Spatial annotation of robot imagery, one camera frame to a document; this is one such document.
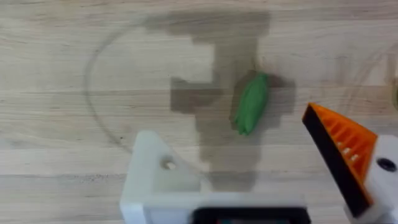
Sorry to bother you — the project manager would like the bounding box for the white orange left gripper right finger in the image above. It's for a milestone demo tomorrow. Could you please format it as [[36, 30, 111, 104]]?
[[301, 103, 398, 224]]

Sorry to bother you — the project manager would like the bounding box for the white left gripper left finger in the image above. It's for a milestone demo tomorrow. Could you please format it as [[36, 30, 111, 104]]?
[[119, 130, 206, 224]]

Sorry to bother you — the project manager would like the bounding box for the green toy vegetable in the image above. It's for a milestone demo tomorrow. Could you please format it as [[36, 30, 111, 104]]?
[[231, 72, 269, 136]]

